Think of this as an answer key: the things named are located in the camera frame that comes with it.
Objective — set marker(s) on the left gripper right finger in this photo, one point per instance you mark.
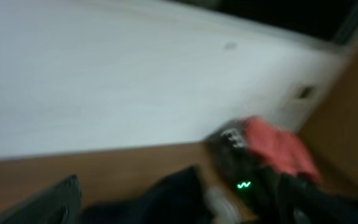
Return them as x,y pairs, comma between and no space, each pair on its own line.
300,202

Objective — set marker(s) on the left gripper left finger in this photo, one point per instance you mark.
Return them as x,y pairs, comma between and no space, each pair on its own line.
59,203

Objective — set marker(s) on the navy blue shorts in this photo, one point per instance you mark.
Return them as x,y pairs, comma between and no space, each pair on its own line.
175,199

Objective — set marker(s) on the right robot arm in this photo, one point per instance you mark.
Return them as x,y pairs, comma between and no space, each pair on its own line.
263,201

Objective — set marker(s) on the red t-shirt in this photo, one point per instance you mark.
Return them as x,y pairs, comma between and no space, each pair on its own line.
279,148

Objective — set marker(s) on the black garment with white print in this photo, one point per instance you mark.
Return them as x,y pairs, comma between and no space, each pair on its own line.
235,162

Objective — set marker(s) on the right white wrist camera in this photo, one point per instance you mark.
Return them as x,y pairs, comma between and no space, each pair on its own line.
222,209

